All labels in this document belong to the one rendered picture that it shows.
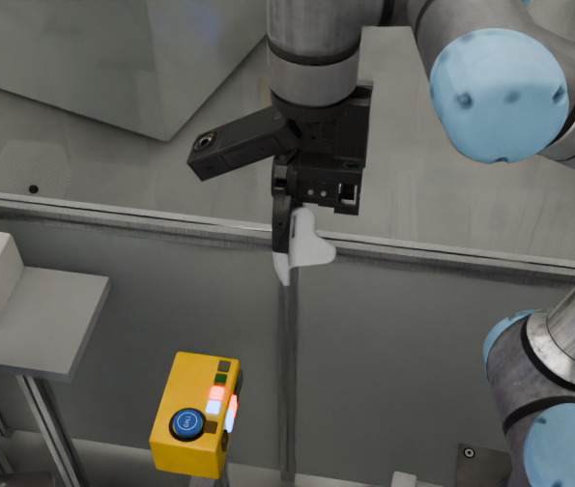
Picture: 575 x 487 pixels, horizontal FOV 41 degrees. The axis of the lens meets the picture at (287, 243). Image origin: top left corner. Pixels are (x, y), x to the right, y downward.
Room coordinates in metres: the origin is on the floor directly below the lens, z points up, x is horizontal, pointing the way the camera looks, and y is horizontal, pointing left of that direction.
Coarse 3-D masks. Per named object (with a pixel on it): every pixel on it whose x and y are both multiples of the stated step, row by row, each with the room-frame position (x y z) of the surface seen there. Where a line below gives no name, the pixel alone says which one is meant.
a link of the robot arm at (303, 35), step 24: (288, 0) 0.51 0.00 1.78; (312, 0) 0.50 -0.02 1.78; (336, 0) 0.50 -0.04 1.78; (360, 0) 0.51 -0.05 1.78; (288, 24) 0.51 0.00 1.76; (312, 24) 0.50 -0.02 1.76; (336, 24) 0.51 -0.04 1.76; (360, 24) 0.52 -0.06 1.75; (288, 48) 0.51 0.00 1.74; (312, 48) 0.50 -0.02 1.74; (336, 48) 0.51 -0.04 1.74
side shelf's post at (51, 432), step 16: (32, 384) 0.92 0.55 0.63; (48, 384) 0.96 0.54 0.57; (32, 400) 0.92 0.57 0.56; (48, 400) 0.94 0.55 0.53; (48, 416) 0.92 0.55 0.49; (48, 432) 0.93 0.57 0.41; (64, 432) 0.94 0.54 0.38; (64, 448) 0.92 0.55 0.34; (64, 464) 0.93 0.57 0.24; (80, 464) 0.95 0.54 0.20; (64, 480) 0.93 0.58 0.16; (80, 480) 0.93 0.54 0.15
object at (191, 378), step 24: (192, 360) 0.68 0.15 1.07; (216, 360) 0.68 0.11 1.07; (168, 384) 0.64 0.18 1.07; (192, 384) 0.64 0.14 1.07; (168, 408) 0.60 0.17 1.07; (192, 408) 0.59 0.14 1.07; (168, 432) 0.56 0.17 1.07; (216, 432) 0.56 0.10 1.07; (168, 456) 0.54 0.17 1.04; (192, 456) 0.53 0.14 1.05; (216, 456) 0.53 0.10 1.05
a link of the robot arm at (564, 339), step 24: (528, 312) 0.63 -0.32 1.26; (552, 312) 0.59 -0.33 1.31; (504, 336) 0.60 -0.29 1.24; (528, 336) 0.56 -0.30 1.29; (552, 336) 0.55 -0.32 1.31; (504, 360) 0.56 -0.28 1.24; (528, 360) 0.54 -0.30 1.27; (552, 360) 0.53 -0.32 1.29; (504, 384) 0.54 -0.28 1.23; (528, 384) 0.52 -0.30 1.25; (552, 384) 0.51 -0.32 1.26; (504, 408) 0.51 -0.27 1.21
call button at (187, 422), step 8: (176, 416) 0.57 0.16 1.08; (184, 416) 0.57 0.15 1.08; (192, 416) 0.57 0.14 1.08; (176, 424) 0.56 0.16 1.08; (184, 424) 0.56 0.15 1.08; (192, 424) 0.56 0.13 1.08; (200, 424) 0.56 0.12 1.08; (176, 432) 0.56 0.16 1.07; (184, 432) 0.55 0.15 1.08; (192, 432) 0.55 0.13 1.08
